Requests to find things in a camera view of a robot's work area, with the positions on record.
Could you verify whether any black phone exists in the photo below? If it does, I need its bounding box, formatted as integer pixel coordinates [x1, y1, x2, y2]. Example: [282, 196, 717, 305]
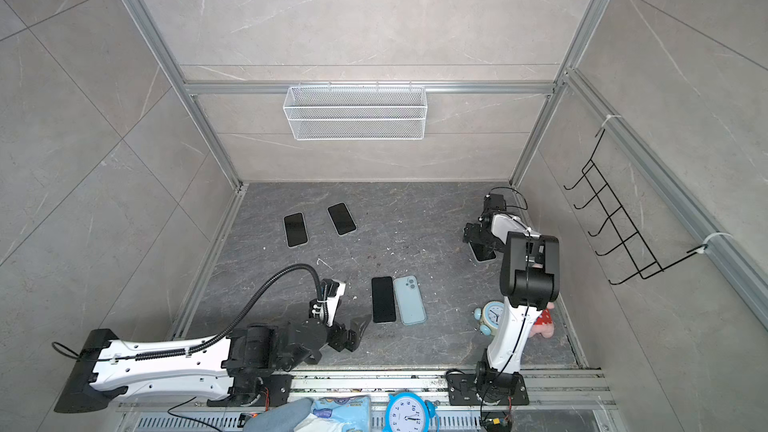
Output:
[469, 242, 496, 263]
[283, 213, 309, 248]
[328, 203, 357, 236]

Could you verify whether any grey-green phone case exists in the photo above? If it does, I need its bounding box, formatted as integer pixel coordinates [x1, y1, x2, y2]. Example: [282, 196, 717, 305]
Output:
[393, 276, 427, 326]

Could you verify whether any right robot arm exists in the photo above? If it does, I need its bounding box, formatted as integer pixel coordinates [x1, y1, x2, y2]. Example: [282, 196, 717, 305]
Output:
[463, 186, 560, 392]

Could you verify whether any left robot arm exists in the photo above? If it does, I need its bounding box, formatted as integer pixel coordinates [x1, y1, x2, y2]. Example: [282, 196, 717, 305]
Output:
[54, 315, 372, 414]

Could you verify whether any blue wet wipes pack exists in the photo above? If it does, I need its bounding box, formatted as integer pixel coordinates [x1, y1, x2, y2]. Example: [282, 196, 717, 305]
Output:
[294, 396, 372, 432]

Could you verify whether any small blue white cup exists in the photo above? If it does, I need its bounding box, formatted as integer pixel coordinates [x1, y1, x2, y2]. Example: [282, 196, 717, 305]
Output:
[473, 301, 505, 336]

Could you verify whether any blue alarm clock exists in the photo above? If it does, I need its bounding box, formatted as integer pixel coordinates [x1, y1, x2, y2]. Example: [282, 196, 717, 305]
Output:
[382, 392, 437, 432]

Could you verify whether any grey-blue cloth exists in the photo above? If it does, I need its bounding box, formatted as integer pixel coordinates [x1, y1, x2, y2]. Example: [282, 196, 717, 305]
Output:
[242, 398, 313, 432]

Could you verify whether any pink pig plush toy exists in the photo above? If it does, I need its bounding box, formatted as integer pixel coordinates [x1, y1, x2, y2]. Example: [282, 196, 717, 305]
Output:
[529, 303, 555, 339]

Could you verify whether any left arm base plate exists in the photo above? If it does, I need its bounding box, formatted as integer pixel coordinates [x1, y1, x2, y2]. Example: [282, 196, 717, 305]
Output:
[206, 374, 293, 408]

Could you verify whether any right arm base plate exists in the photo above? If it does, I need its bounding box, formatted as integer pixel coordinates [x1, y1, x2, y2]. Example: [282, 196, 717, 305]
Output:
[444, 369, 530, 406]

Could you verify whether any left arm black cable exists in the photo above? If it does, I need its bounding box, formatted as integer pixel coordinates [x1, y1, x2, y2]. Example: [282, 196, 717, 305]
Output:
[134, 262, 323, 361]

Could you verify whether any white wire mesh basket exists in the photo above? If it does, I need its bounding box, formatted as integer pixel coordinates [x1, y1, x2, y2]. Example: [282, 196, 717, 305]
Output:
[283, 84, 428, 141]

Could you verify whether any black wire hook rack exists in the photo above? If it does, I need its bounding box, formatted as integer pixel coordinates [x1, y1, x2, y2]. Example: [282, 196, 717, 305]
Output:
[563, 129, 709, 286]

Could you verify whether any aluminium rail front frame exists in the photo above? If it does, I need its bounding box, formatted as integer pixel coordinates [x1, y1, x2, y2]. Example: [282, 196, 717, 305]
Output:
[115, 367, 626, 431]

